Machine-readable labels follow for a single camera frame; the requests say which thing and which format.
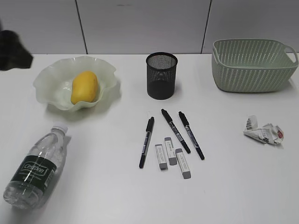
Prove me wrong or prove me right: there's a translucent wavy glass plate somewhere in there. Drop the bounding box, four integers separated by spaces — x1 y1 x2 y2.
33 56 117 112

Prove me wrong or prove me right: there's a light green plastic basket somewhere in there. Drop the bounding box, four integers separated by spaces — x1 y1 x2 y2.
212 39 299 93

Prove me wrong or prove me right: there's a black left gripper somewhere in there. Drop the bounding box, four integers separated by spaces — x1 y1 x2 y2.
0 30 33 70

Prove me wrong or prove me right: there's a clear water bottle green label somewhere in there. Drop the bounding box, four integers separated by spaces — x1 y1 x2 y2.
3 122 68 209

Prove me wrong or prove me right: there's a black marker pen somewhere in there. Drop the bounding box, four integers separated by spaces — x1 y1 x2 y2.
178 111 205 161
161 109 191 154
139 117 154 168

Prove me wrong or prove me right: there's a black mesh pen holder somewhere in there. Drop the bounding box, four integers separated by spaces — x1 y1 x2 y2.
146 52 178 100

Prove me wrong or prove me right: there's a waste paper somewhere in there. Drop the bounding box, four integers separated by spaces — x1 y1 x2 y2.
243 115 284 145

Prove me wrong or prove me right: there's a yellow mango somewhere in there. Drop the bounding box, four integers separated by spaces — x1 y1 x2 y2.
71 71 98 105

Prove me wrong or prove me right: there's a white grey eraser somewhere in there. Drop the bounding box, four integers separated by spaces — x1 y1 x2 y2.
155 144 168 170
175 148 191 179
164 137 177 166

